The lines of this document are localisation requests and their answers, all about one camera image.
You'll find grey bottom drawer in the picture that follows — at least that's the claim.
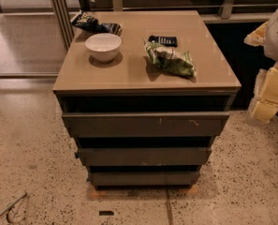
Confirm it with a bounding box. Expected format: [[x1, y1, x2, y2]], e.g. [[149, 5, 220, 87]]
[[90, 172, 200, 187]]

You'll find white ceramic bowl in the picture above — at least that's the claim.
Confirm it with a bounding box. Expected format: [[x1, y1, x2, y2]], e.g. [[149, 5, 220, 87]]
[[85, 33, 122, 63]]

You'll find grey top drawer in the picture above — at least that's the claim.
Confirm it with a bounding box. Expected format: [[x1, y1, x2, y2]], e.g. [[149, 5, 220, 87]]
[[62, 112, 229, 138]]

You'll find dark blue chip bag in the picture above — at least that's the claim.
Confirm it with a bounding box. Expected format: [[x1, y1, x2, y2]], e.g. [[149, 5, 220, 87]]
[[70, 12, 122, 36]]

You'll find metal window frame post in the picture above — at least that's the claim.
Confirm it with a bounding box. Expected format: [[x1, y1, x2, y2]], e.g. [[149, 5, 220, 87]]
[[51, 0, 74, 50]]

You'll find grey drawer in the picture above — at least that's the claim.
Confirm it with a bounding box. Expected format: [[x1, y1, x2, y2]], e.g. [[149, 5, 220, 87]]
[[90, 172, 200, 187], [76, 147, 212, 166], [62, 112, 229, 138]]

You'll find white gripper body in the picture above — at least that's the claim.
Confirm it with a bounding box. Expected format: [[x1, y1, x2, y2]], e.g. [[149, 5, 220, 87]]
[[246, 62, 278, 124]]

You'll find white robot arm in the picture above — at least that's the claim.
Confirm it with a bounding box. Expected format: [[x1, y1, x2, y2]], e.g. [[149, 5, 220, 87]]
[[244, 8, 278, 127]]

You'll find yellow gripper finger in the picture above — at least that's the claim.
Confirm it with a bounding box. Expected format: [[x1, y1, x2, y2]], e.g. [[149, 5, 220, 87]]
[[243, 22, 268, 47]]

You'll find green chip bag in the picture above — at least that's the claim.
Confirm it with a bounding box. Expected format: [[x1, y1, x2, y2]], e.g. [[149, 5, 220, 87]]
[[144, 41, 197, 79]]

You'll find black snack packet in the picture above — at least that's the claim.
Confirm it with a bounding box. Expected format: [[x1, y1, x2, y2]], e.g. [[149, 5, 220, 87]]
[[148, 36, 178, 48]]

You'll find metal rod on floor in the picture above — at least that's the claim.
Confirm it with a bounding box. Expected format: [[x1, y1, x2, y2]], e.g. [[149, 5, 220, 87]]
[[0, 192, 27, 217]]

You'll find grey drawer cabinet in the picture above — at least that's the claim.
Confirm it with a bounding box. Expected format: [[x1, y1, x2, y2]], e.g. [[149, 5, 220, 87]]
[[53, 10, 241, 180]]

